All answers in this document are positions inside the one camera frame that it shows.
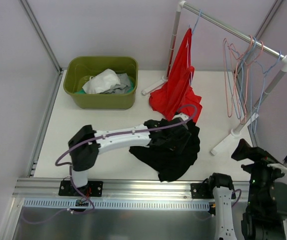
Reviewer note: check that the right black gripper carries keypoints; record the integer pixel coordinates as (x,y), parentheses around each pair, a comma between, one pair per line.
(254,159)

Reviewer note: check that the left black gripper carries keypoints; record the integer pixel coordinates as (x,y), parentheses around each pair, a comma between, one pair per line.
(174,135)

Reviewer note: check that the black tank top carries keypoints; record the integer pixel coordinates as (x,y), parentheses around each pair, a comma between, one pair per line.
(170,165)

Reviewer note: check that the red tank top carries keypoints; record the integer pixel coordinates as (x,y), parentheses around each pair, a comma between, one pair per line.
(177,95)

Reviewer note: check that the green tank top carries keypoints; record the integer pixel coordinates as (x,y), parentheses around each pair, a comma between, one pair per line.
(108,86)

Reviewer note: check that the white tank top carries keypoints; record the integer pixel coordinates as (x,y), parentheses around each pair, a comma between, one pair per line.
(101,82)

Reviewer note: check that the grey tank top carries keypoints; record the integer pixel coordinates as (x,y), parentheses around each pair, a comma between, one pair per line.
(125,86)

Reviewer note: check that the pink wire hanger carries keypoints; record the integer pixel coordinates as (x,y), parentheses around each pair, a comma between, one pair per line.
(245,73)

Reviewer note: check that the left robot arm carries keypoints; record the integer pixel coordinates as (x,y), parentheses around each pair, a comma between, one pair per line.
(87,144)

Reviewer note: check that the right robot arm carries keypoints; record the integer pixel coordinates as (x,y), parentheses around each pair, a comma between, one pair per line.
(266,209)

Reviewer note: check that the white metal clothes rack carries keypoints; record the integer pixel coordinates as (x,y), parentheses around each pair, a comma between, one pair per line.
(235,133)

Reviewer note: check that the olive green plastic basin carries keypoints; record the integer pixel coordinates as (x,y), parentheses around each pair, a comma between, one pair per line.
(81,68)

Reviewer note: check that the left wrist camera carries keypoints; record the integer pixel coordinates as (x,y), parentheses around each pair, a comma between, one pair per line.
(183,117)

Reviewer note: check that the aluminium rail with cable duct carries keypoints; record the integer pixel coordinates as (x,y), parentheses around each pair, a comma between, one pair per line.
(115,194)

